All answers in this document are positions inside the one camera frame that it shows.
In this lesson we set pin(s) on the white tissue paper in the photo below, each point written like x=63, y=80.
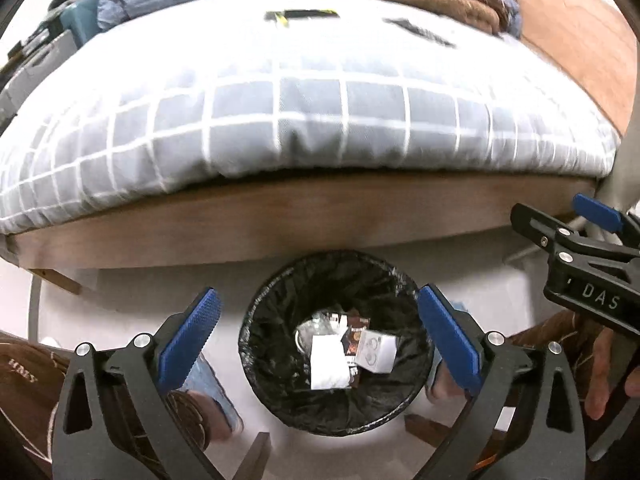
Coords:
x=328, y=364

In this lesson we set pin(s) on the teal hard suitcase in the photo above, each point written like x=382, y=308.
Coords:
x=81, y=19

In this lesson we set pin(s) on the wooden bed frame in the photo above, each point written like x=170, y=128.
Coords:
x=254, y=219

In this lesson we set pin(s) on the black card with white lettering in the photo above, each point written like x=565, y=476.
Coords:
x=419, y=31

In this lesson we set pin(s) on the black lined trash bin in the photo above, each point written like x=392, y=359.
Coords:
x=336, y=282

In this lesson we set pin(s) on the dark brown printed carton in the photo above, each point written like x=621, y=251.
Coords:
x=354, y=325

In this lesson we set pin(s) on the clear plastic bag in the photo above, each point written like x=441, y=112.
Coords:
x=321, y=323

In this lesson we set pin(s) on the blue slipper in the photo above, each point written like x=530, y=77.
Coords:
x=221, y=418

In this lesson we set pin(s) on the grey checked bed sheet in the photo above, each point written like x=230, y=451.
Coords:
x=210, y=89

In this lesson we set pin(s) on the grey hard suitcase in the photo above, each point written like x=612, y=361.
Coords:
x=32, y=73

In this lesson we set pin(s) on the small white cardboard box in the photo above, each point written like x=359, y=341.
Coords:
x=376, y=352

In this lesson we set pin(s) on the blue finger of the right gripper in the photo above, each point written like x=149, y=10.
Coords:
x=605, y=217

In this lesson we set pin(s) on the wooden headboard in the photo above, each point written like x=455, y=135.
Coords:
x=593, y=43

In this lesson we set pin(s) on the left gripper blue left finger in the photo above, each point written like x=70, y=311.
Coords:
x=181, y=338

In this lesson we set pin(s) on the yellow snack wrapper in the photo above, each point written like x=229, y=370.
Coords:
x=285, y=17

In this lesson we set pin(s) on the person right hand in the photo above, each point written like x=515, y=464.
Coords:
x=599, y=390

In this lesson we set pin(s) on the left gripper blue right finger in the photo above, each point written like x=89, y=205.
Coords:
x=456, y=336

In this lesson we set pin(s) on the clutter on suitcases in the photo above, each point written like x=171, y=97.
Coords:
x=49, y=28

